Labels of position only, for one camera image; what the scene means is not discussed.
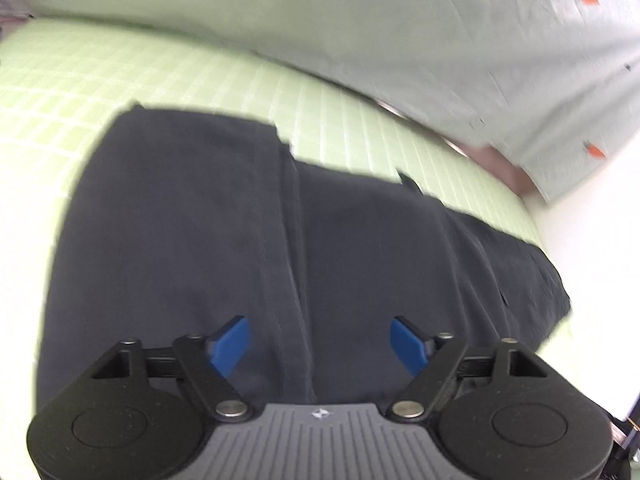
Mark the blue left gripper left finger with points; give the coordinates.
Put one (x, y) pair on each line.
(206, 362)

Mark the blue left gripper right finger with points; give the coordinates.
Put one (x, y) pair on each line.
(433, 364)

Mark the black trousers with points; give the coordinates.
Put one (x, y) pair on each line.
(181, 221)

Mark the green grid cutting mat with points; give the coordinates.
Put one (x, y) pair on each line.
(63, 83)

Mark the grey carrot print cloth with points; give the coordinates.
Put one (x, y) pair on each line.
(553, 85)

